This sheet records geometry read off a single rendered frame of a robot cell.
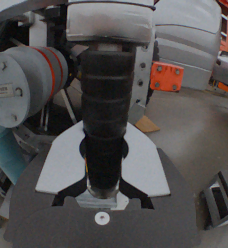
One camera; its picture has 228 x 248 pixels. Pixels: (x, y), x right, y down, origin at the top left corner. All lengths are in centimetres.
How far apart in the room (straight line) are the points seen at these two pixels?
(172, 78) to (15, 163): 47
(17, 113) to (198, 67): 91
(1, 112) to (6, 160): 18
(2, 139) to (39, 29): 28
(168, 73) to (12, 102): 32
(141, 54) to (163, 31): 51
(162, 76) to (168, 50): 48
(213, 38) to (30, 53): 99
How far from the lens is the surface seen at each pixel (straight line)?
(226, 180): 99
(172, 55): 81
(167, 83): 33
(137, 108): 33
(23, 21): 35
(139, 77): 31
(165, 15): 82
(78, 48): 41
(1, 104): 23
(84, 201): 80
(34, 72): 21
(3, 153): 38
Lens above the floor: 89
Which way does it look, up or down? 32 degrees down
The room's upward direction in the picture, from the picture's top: 4 degrees clockwise
